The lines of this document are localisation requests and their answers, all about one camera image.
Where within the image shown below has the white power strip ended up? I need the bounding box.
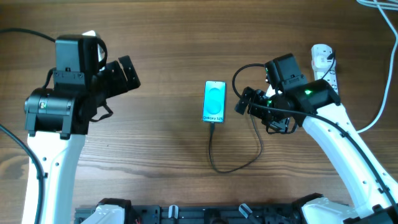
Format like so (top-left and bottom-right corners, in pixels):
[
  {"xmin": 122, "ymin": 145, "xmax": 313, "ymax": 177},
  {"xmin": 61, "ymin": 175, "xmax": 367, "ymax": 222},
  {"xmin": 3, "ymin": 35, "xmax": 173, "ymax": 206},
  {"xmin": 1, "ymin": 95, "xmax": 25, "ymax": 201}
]
[{"xmin": 311, "ymin": 44, "xmax": 338, "ymax": 93}]

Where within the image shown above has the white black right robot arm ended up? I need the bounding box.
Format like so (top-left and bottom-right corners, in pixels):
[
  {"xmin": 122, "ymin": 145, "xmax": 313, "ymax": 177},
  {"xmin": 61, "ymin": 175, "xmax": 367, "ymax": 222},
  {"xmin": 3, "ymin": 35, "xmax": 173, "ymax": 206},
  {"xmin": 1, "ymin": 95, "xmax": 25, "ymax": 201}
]
[{"xmin": 235, "ymin": 54, "xmax": 397, "ymax": 223}]

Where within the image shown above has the blue screen smartphone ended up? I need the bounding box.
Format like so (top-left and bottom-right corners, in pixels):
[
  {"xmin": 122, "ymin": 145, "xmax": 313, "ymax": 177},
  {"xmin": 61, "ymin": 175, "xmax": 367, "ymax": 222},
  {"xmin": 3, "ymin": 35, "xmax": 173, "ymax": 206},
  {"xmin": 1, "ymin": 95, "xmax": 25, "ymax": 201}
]
[{"xmin": 202, "ymin": 80, "xmax": 226, "ymax": 123}]

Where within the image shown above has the white charger adapter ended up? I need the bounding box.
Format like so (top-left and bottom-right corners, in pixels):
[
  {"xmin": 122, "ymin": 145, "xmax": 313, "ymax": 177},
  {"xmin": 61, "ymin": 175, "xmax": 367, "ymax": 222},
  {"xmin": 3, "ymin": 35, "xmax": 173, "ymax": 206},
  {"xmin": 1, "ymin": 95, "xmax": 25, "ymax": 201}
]
[{"xmin": 312, "ymin": 54, "xmax": 333, "ymax": 72}]

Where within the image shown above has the black charging cable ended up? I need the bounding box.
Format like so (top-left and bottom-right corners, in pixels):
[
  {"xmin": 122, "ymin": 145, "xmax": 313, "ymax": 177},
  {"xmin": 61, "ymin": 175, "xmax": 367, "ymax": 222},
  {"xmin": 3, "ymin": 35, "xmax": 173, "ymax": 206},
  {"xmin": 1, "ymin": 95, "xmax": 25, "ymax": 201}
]
[{"xmin": 208, "ymin": 49, "xmax": 337, "ymax": 174}]

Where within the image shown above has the white power strip cord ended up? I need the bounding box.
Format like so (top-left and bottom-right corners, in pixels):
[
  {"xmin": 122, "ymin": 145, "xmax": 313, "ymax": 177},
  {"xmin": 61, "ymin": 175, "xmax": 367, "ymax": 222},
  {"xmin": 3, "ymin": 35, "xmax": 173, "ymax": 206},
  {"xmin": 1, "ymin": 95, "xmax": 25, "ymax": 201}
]
[{"xmin": 356, "ymin": 0, "xmax": 398, "ymax": 134}]

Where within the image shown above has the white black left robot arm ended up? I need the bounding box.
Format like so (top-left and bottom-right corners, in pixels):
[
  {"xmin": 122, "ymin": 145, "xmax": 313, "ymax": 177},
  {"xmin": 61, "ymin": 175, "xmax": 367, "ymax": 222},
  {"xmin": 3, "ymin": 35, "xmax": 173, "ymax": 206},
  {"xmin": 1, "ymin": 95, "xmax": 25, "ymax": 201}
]
[{"xmin": 22, "ymin": 34, "xmax": 141, "ymax": 223}]

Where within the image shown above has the black mounting rail base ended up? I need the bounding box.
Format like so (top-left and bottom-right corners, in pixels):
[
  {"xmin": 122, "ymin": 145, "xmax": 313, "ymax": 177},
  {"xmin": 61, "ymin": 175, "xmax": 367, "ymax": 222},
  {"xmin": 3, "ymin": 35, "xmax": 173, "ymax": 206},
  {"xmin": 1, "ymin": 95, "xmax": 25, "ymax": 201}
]
[{"xmin": 73, "ymin": 202, "xmax": 304, "ymax": 224}]

